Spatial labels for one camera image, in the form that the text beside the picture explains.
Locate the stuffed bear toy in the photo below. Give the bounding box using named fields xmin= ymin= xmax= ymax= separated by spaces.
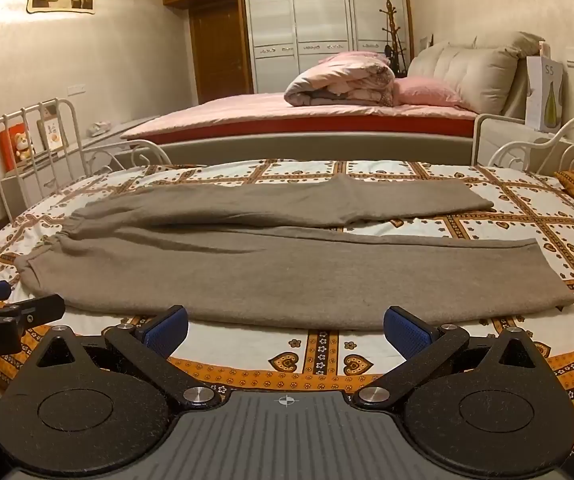
xmin=13 ymin=130 xmax=35 ymax=161

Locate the brown wooden door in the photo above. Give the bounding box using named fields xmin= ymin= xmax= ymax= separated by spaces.
xmin=189 ymin=0 xmax=255 ymax=106

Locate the folded pink quilt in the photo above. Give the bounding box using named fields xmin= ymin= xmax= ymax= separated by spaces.
xmin=284 ymin=51 xmax=398 ymax=107

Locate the wooden coat rack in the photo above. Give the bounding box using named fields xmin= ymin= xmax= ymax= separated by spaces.
xmin=378 ymin=0 xmax=410 ymax=78

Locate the red box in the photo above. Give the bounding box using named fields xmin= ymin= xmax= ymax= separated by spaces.
xmin=0 ymin=124 xmax=30 ymax=171

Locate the white low cabinet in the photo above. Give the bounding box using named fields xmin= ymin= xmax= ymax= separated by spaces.
xmin=0 ymin=117 xmax=160 ymax=211

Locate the small photo frame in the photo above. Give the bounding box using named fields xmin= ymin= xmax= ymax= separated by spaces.
xmin=37 ymin=116 xmax=69 ymax=152

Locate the grey fleece towel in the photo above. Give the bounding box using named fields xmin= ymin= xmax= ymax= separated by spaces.
xmin=14 ymin=175 xmax=574 ymax=333

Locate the pink sheet bed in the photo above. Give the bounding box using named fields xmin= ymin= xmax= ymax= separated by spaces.
xmin=119 ymin=92 xmax=478 ymax=166

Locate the beige pillow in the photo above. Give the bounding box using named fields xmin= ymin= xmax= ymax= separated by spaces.
xmin=407 ymin=31 xmax=545 ymax=118

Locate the white metal bed frame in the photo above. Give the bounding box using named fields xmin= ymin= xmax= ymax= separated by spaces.
xmin=0 ymin=97 xmax=574 ymax=251

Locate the wardrobe with white doors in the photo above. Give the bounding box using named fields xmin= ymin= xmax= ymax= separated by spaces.
xmin=162 ymin=0 xmax=414 ymax=96

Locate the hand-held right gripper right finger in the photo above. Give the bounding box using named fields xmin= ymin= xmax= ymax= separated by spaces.
xmin=353 ymin=306 xmax=560 ymax=409

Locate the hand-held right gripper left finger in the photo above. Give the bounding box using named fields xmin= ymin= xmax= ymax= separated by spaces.
xmin=22 ymin=305 xmax=222 ymax=411

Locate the white nightstand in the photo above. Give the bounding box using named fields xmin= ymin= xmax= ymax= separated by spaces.
xmin=479 ymin=117 xmax=574 ymax=168

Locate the white box with bottle print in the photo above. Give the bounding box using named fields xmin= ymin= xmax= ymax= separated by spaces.
xmin=525 ymin=55 xmax=565 ymax=133

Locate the pink pillow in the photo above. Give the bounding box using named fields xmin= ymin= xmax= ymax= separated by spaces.
xmin=393 ymin=76 xmax=470 ymax=110

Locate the heart patterned bedsheet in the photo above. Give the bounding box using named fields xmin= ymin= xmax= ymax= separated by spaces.
xmin=0 ymin=159 xmax=574 ymax=441

